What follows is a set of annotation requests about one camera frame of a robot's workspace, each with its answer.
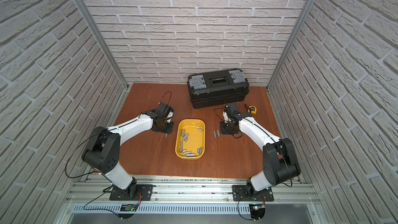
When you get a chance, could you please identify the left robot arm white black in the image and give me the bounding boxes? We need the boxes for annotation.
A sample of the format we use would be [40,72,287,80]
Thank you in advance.
[81,103,174,200]

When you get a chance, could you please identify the right green circuit board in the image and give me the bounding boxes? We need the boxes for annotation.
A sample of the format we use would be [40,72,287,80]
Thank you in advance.
[249,204,266,220]

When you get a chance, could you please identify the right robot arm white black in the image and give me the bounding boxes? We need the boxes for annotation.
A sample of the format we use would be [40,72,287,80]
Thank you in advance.
[220,103,301,199]

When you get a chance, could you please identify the aluminium rail frame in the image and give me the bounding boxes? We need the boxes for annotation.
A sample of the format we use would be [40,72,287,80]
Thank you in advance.
[55,174,326,224]

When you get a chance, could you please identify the yellow tape measure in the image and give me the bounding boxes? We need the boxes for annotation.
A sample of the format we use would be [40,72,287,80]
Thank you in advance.
[245,104,257,115]

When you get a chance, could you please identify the yellow plastic tray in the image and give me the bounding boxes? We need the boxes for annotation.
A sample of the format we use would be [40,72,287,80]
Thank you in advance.
[175,118,206,161]

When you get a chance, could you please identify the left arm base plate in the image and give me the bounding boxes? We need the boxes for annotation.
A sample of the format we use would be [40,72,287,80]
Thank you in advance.
[109,184,153,201]

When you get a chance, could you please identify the green circuit board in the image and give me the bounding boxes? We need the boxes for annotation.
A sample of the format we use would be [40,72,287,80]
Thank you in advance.
[120,204,139,212]
[249,204,266,220]

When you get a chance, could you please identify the black plastic toolbox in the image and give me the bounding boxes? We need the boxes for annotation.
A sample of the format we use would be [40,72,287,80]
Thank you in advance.
[187,68,249,109]

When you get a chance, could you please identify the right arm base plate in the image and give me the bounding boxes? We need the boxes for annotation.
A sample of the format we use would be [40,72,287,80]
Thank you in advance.
[232,185,274,202]

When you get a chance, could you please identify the silver sockets in tray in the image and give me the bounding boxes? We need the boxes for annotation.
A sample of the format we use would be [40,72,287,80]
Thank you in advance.
[178,125,204,158]

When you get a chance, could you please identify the left green circuit board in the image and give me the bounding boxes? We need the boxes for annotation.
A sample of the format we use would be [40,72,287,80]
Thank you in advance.
[120,204,139,212]

